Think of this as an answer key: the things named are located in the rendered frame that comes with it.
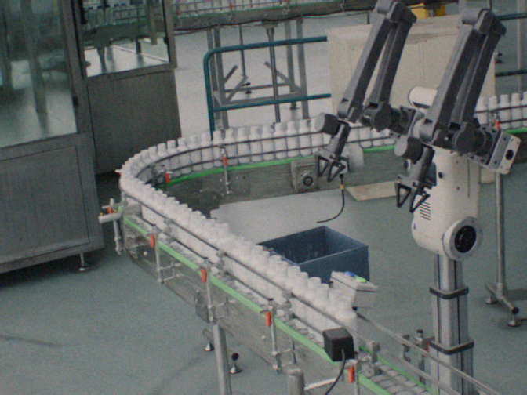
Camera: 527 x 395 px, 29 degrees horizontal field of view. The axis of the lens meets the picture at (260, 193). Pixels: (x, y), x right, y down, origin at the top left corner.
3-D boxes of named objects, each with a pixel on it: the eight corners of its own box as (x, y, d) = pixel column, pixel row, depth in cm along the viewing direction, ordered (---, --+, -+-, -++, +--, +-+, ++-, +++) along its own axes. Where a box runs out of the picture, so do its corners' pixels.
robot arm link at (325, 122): (361, 109, 352) (347, 105, 360) (335, 99, 346) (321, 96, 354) (350, 142, 353) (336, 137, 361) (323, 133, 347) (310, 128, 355)
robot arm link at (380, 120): (424, 9, 354) (408, 6, 363) (394, -3, 348) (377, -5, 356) (387, 132, 359) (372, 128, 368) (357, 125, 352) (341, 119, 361)
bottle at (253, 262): (251, 299, 332) (246, 251, 327) (252, 291, 337) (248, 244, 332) (270, 298, 331) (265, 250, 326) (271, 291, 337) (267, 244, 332)
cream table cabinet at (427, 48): (468, 161, 822) (463, 13, 788) (499, 182, 763) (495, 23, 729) (334, 179, 807) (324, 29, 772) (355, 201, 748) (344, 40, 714)
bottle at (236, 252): (251, 288, 341) (247, 241, 336) (234, 288, 342) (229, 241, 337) (254, 280, 346) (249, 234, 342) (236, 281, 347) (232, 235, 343)
